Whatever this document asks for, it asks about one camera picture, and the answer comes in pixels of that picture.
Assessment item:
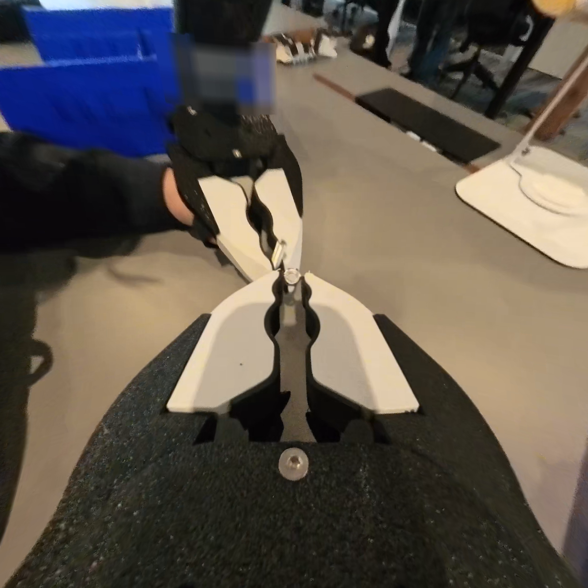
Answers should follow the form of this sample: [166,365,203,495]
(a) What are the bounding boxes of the black table cable cover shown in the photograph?
[356,87,501,164]

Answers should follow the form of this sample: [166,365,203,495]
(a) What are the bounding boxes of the person's left hand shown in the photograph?
[160,166,196,227]

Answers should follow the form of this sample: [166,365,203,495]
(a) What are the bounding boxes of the white lamp stand base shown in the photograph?
[455,57,588,270]

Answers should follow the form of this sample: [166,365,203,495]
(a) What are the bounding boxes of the brown wooden leg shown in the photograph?
[535,57,588,141]

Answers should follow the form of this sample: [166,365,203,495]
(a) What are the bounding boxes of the blue plastic bin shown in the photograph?
[0,6,194,158]

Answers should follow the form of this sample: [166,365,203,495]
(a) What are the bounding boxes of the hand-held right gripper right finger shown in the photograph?
[301,271,420,415]

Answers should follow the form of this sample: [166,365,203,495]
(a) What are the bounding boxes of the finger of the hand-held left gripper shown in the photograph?
[252,168,304,272]
[197,176,276,283]

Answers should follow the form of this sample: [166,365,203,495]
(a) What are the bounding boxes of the black office chair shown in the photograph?
[441,0,529,99]

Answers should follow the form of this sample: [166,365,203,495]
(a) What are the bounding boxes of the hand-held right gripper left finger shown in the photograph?
[165,270,291,414]

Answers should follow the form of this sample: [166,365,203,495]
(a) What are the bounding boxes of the pile of white parts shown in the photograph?
[275,31,339,66]

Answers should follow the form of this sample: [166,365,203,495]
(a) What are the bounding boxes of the person's left forearm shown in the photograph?
[0,131,184,253]

